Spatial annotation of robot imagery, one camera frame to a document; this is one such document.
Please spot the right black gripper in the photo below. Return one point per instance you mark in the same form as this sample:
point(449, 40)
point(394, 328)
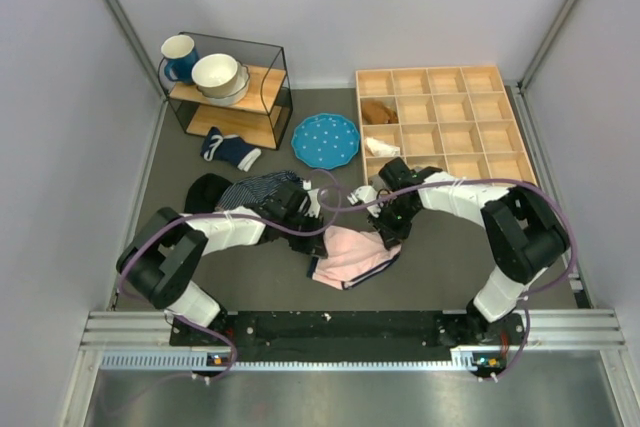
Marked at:
point(391, 235)

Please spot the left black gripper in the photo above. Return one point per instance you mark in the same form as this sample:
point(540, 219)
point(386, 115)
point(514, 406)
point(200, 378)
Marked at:
point(313, 244)

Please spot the pink underwear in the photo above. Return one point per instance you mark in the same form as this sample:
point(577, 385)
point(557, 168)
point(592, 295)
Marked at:
point(352, 258)

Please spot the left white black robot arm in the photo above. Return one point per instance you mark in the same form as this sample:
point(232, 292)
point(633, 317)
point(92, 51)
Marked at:
point(162, 258)

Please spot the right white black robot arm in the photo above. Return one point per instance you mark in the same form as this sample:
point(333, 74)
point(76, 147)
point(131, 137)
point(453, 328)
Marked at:
point(525, 234)

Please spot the striped blue underwear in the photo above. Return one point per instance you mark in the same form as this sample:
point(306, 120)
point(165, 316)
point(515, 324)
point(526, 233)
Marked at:
point(255, 189)

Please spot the white rolled cloth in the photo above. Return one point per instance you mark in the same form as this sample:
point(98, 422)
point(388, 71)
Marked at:
point(379, 148)

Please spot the blue dotted plate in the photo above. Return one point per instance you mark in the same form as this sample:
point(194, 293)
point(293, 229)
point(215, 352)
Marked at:
point(326, 141)

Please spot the brown rolled cloth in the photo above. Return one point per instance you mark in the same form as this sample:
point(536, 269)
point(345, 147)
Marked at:
point(375, 112)

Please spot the black folded cloth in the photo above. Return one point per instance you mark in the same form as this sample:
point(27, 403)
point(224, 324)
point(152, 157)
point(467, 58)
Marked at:
point(205, 193)

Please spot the wooden compartment tray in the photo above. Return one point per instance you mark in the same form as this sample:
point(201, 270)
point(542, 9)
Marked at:
point(457, 118)

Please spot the navy white sock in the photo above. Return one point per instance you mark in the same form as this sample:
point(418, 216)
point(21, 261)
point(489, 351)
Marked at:
point(232, 149)

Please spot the white bowl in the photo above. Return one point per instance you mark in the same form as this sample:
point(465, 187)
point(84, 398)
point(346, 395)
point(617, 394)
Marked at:
point(215, 75)

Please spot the blue enamel mug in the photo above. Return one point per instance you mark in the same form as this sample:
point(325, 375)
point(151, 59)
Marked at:
point(180, 54)

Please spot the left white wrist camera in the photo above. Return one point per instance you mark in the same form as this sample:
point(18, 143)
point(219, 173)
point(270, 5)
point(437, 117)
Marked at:
point(313, 208)

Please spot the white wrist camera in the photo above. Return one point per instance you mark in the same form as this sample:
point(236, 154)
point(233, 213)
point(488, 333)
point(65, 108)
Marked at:
point(313, 208)
point(362, 195)

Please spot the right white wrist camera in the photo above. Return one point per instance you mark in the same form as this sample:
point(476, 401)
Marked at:
point(362, 195)

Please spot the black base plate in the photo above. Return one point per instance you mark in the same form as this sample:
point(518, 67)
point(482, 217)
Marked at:
point(361, 336)

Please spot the black wire wooden shelf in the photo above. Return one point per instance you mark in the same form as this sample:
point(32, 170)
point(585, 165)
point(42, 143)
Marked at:
point(261, 117)

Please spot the aluminium frame rail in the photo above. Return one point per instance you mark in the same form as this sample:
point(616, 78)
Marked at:
point(560, 329)

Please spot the grey cable duct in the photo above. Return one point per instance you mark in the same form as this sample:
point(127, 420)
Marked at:
point(203, 361)

